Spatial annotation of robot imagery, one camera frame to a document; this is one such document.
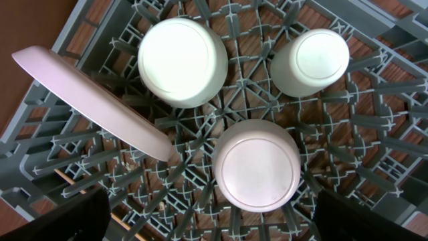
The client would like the large white plate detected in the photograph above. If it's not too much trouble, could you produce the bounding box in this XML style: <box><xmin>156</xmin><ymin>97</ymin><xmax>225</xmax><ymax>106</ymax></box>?
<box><xmin>11</xmin><ymin>46</ymin><xmax>173</xmax><ymax>162</ymax></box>

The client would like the grey dishwasher rack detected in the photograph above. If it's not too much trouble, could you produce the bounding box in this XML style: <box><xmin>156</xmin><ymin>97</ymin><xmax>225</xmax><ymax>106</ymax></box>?
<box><xmin>1</xmin><ymin>1</ymin><xmax>427</xmax><ymax>240</ymax></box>

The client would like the white cup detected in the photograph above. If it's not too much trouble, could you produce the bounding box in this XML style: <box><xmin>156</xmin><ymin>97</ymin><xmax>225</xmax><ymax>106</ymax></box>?
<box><xmin>270</xmin><ymin>29</ymin><xmax>350</xmax><ymax>97</ymax></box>

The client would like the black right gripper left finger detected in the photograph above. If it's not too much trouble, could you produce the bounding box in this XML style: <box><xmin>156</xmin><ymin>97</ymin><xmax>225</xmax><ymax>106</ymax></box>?
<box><xmin>1</xmin><ymin>187</ymin><xmax>111</xmax><ymax>241</ymax></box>

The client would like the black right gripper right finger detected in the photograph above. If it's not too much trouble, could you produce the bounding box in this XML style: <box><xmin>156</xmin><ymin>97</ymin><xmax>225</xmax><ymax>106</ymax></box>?
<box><xmin>313</xmin><ymin>189</ymin><xmax>427</xmax><ymax>241</ymax></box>

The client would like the wooden chopstick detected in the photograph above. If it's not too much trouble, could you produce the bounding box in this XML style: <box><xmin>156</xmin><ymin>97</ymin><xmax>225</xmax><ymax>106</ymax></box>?
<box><xmin>55</xmin><ymin>169</ymin><xmax>147</xmax><ymax>241</ymax></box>

